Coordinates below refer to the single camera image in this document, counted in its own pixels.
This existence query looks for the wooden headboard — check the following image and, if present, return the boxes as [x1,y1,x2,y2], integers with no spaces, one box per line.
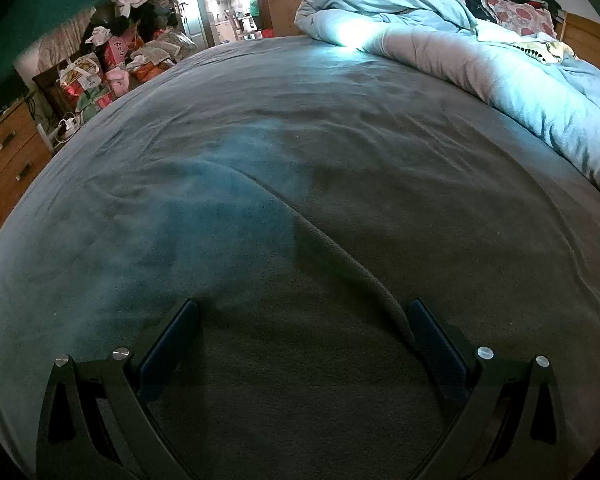
[560,10,600,91]

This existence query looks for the large cardboard box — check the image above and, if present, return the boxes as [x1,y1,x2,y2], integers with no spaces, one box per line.
[257,0,341,37]

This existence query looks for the light blue duvet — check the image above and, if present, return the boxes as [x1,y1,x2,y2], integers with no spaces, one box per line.
[294,0,600,201]

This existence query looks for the black television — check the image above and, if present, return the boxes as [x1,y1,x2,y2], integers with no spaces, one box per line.
[0,77,31,133]

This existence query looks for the wooden dining chair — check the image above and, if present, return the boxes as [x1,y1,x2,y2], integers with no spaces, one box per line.
[228,10,266,41]

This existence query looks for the grey bed blanket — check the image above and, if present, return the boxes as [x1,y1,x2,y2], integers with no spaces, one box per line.
[0,35,600,480]

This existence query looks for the room door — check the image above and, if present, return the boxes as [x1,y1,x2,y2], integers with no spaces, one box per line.
[167,0,216,51]

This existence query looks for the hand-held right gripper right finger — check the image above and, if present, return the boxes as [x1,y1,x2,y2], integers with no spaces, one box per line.
[407,297,571,480]

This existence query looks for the wooden dresser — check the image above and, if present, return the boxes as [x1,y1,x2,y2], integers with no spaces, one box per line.
[0,91,56,261]

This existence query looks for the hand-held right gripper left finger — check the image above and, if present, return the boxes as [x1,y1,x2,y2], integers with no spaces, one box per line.
[35,299,201,480]

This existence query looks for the red floral cloth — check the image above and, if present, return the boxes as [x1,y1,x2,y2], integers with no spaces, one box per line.
[480,0,556,41]

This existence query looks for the white power strip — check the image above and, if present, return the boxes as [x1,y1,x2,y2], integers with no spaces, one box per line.
[55,115,83,141]

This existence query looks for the yellow patterned cloth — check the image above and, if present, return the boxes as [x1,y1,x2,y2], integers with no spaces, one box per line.
[510,40,576,66]

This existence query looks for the wicker chair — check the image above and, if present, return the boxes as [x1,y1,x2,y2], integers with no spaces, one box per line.
[35,7,98,76]

